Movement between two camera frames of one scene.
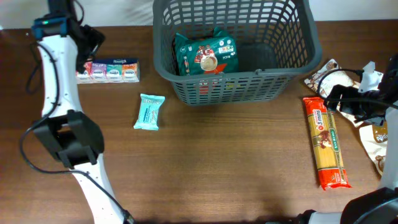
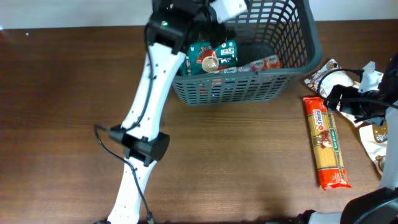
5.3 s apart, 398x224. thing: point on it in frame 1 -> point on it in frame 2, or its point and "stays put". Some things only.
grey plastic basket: [278, 42] stays put
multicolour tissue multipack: [109, 70] -> [270, 62]
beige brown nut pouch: [375, 138] stays put
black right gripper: [349, 93] stays put
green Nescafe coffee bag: [212, 53] stays put
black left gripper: [98, 37] -> [219, 32]
